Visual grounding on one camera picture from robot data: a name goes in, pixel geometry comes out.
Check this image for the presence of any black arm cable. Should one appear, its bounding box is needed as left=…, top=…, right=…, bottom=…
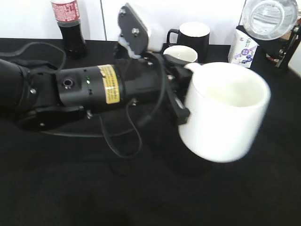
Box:
left=0, top=42, right=165, bottom=159

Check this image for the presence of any cola bottle red label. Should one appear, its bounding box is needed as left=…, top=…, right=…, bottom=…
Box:
left=50, top=0, right=87, bottom=59

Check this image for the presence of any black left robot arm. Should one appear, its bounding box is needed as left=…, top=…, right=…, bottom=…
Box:
left=0, top=54, right=190, bottom=131

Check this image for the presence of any clear water bottle green label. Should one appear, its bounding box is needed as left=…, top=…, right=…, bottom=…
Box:
left=241, top=0, right=299, bottom=40

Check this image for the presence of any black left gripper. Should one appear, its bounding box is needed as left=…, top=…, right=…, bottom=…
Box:
left=150, top=55, right=192, bottom=125

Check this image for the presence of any white ceramic mug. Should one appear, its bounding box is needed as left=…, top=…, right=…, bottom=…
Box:
left=178, top=62, right=271, bottom=163

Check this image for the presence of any red-brown ceramic mug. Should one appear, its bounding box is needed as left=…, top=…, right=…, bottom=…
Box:
left=163, top=45, right=198, bottom=65

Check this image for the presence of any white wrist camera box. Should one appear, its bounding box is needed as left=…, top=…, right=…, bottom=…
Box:
left=118, top=2, right=165, bottom=59

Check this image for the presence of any black ceramic mug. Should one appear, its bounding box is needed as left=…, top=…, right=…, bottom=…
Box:
left=166, top=22, right=211, bottom=63

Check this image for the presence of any white purple milk carton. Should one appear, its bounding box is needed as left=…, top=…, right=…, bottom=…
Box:
left=228, top=28, right=258, bottom=68

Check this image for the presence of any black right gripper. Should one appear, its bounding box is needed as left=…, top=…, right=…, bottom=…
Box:
left=236, top=25, right=301, bottom=71

